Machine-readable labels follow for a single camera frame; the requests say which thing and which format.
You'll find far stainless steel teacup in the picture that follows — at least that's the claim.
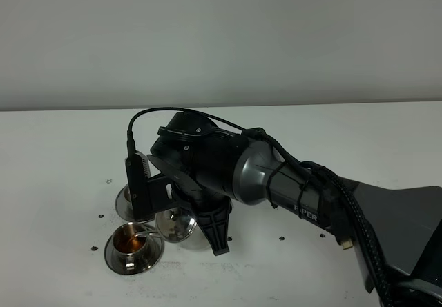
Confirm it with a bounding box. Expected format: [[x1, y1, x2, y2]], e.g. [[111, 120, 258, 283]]
[[123, 186, 132, 204]]

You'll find stainless steel saucer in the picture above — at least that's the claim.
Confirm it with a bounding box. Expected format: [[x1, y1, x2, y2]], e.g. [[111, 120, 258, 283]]
[[115, 184, 155, 223], [104, 223, 164, 275]]

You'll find near stainless steel saucer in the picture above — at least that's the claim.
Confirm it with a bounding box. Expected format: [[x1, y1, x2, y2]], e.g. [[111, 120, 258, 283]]
[[104, 223, 164, 275]]

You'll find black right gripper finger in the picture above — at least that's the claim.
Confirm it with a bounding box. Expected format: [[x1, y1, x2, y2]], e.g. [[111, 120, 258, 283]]
[[195, 205, 231, 256]]

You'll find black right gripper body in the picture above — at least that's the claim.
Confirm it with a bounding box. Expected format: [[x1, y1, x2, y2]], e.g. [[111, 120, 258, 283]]
[[172, 183, 231, 214]]

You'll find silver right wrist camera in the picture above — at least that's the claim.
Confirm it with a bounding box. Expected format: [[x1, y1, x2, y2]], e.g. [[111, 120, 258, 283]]
[[125, 150, 196, 221]]

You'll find stainless steel teapot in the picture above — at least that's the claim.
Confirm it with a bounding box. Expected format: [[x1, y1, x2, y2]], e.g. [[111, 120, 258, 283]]
[[128, 208, 210, 251]]

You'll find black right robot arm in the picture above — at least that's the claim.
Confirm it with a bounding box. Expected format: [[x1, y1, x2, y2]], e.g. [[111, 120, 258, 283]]
[[149, 112, 441, 306]]

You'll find near stainless steel teacup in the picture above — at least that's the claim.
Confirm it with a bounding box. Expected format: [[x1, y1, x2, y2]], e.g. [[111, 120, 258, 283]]
[[111, 222, 150, 275]]

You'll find stainless steel teacup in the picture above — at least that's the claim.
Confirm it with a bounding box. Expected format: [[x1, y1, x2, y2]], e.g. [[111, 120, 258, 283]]
[[123, 186, 132, 204], [111, 222, 150, 275]]

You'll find far stainless steel saucer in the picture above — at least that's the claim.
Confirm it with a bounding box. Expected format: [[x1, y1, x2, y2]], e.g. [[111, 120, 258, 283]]
[[115, 184, 155, 223]]

